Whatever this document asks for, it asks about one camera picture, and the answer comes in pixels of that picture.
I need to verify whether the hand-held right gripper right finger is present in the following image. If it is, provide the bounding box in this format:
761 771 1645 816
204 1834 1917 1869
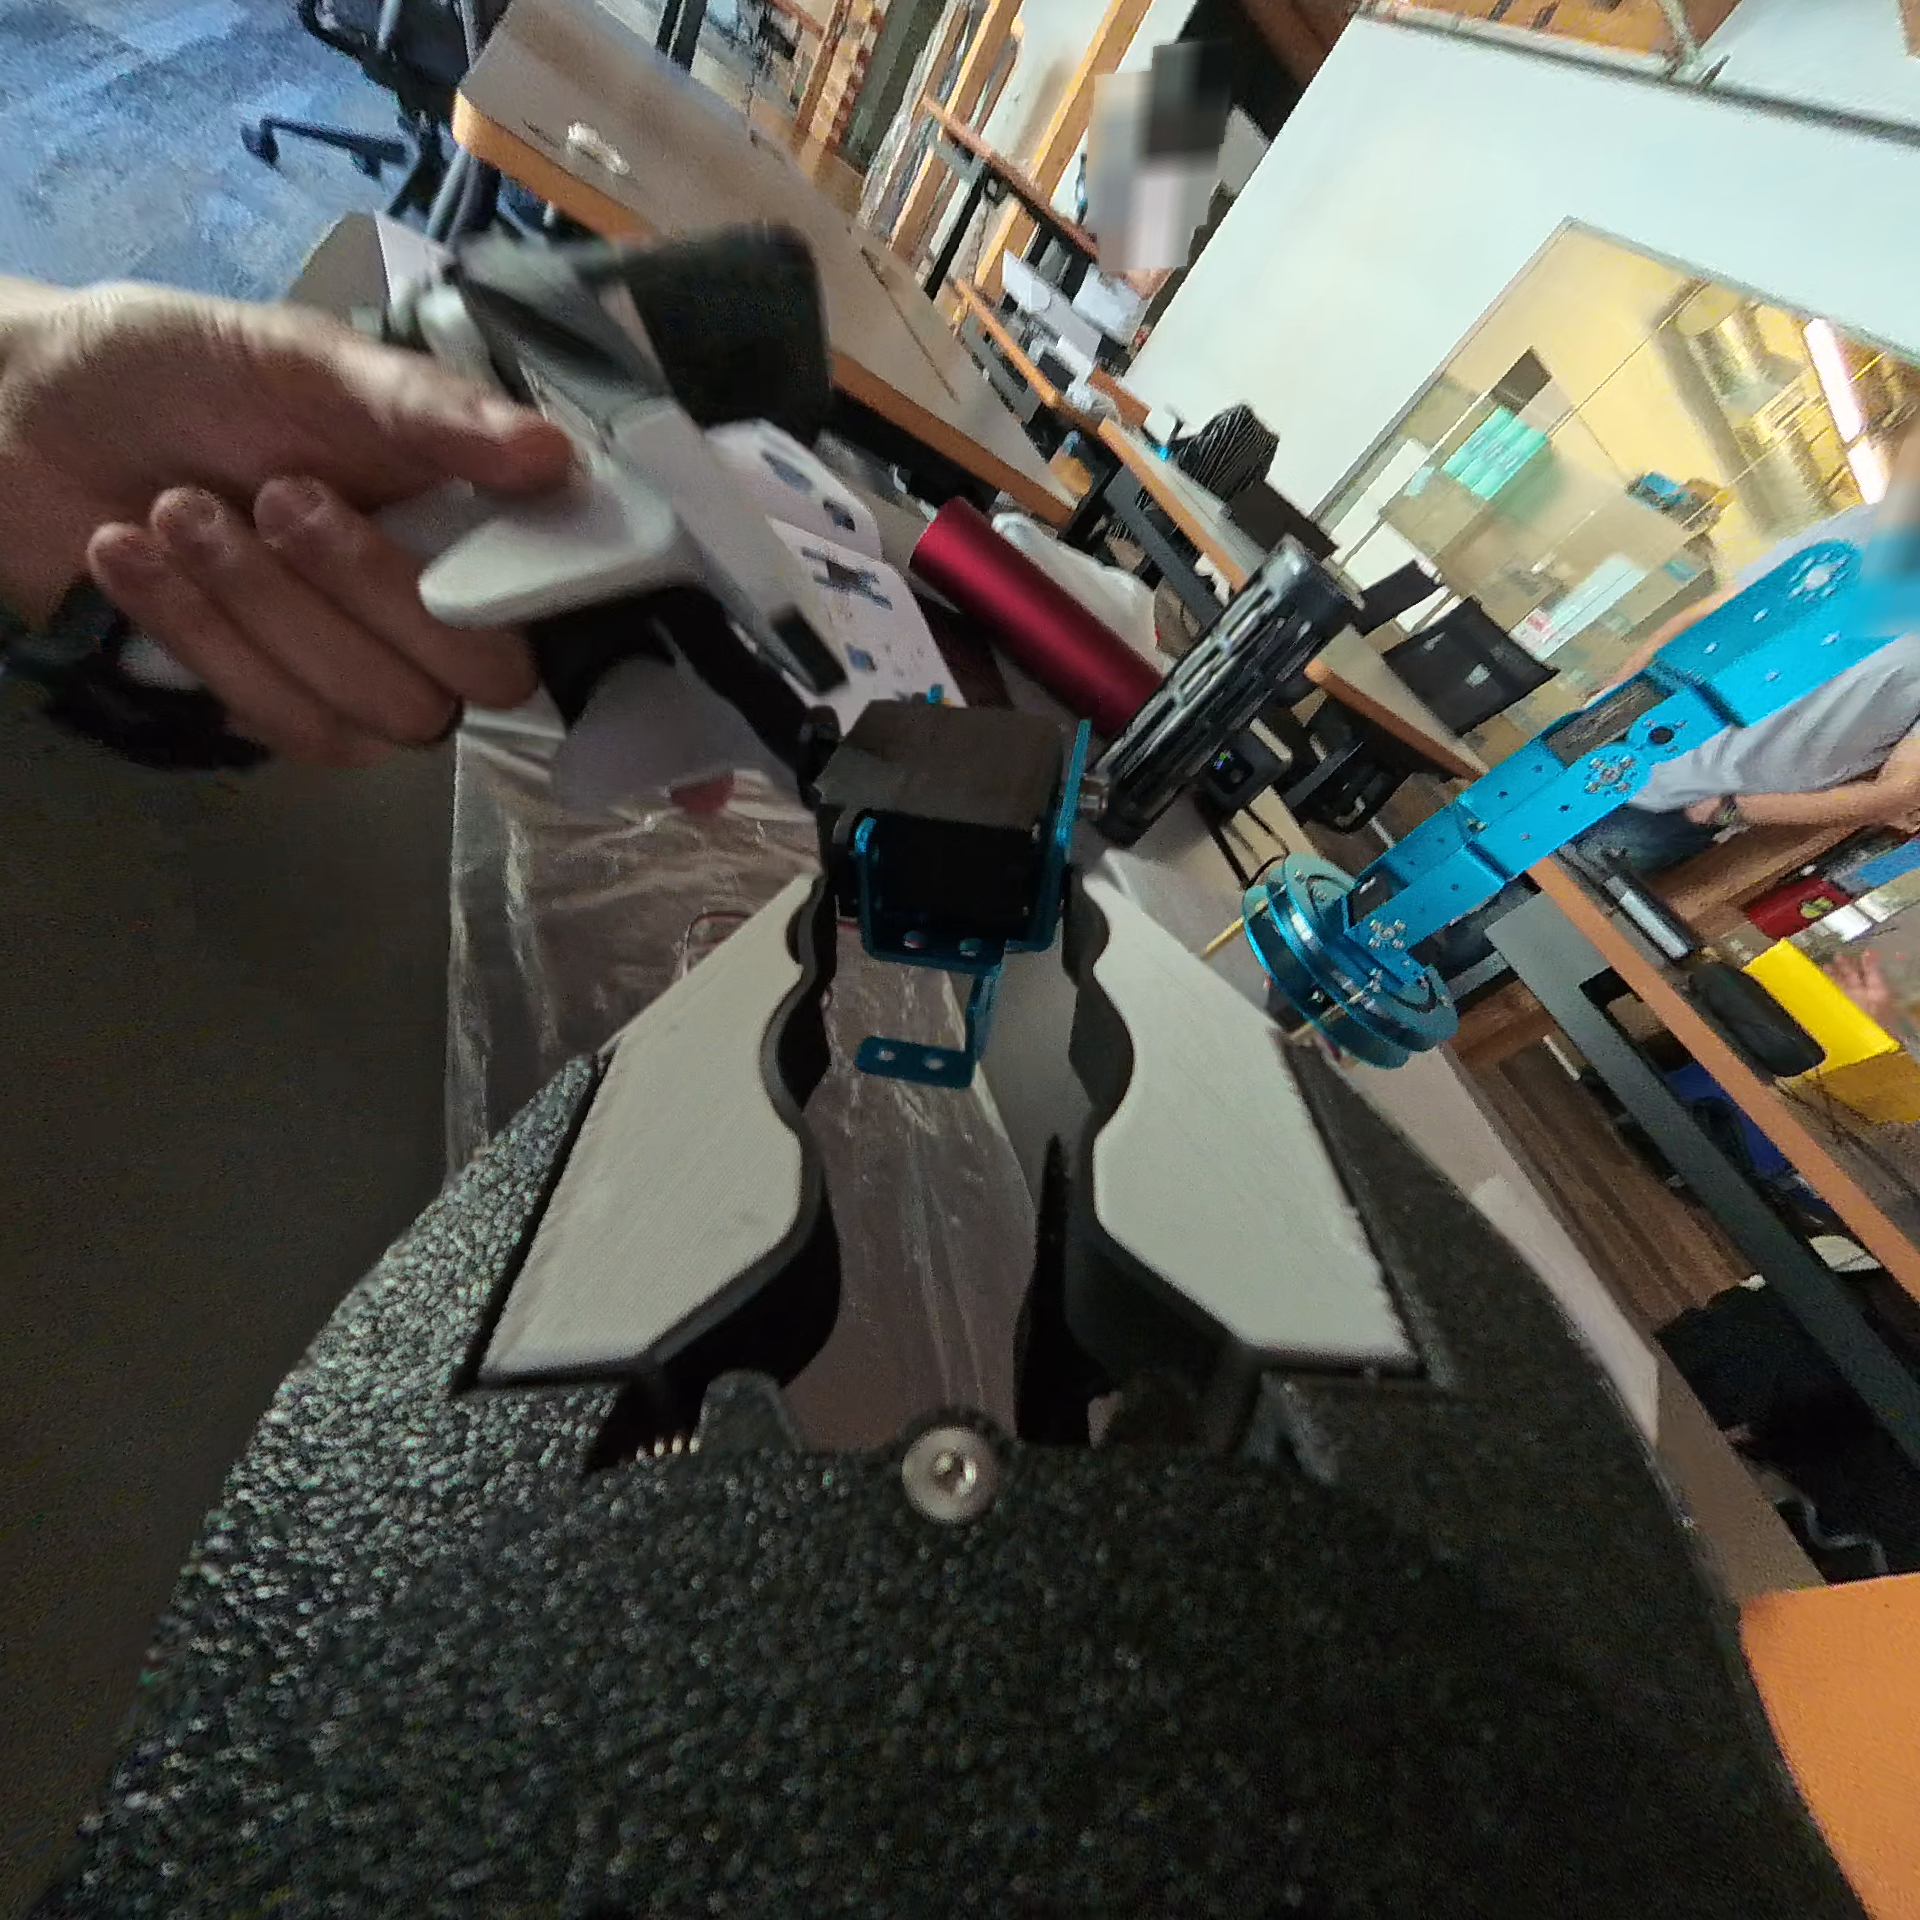
1017 874 1424 1455

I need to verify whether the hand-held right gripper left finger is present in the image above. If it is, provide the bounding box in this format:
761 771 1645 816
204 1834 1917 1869
472 874 839 1470

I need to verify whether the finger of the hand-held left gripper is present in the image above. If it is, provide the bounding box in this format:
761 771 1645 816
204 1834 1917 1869
546 680 804 818

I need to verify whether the black servo with blue bracket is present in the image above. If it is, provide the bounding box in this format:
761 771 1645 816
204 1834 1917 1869
814 703 1095 1086

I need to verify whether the grey desk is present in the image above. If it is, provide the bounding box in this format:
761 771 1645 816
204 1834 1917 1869
0 210 1824 1920

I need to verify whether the person's left hand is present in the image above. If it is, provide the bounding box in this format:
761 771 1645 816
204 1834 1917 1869
0 281 578 752

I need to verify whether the clear plastic bag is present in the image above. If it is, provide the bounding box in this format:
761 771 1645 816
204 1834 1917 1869
449 705 1080 1445

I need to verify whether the long wooden table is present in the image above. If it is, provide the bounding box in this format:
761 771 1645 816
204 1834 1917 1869
449 0 1076 521

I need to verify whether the open instruction manual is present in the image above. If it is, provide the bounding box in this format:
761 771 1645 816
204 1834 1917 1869
704 422 968 713

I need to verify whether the red metal cylinder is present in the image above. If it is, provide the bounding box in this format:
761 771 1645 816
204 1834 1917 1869
906 499 1168 736

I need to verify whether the black office chair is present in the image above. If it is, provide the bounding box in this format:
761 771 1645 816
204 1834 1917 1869
240 0 513 231

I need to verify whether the white crumpled plastic bag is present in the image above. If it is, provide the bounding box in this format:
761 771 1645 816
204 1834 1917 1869
989 511 1161 633

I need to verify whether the black cylindrical tool holder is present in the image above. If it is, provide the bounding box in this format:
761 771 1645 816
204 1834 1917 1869
1088 539 1359 847

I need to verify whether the yellow case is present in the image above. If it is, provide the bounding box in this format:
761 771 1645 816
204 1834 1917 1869
1740 937 1920 1128

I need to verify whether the orange cardboard box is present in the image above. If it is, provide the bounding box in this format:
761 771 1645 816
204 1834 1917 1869
1740 1575 1920 1920

